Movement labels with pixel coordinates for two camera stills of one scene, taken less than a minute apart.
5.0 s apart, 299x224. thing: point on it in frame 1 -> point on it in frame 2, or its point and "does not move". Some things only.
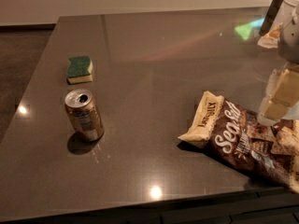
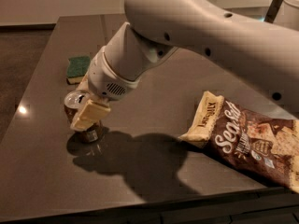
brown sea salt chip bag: x=234 y=132 does not move
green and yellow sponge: x=78 y=70 does not move
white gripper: x=290 y=44 -> x=104 y=79
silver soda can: x=85 y=117 does not move
